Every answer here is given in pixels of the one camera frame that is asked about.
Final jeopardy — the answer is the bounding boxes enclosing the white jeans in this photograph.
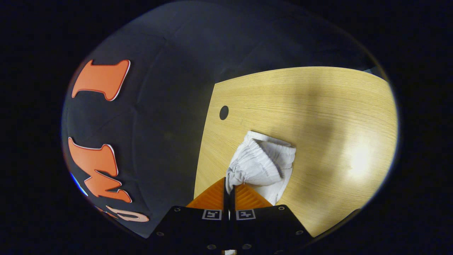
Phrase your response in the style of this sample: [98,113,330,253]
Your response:
[225,130,297,206]

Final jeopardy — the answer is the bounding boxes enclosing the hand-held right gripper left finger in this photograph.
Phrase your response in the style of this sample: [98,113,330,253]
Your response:
[147,177,228,255]

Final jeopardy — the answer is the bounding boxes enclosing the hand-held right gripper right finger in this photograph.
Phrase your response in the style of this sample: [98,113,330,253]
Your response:
[229,183,314,255]

